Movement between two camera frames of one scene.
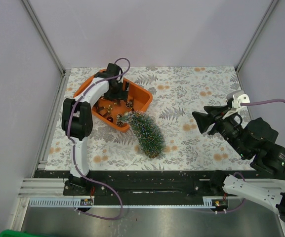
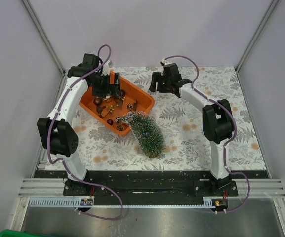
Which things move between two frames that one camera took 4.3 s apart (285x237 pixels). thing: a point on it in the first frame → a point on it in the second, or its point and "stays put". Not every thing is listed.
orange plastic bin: x=136 y=98 stays put
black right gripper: x=216 y=114 → x=156 y=77
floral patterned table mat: x=176 y=92 stays put
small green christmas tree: x=150 y=136 stays put
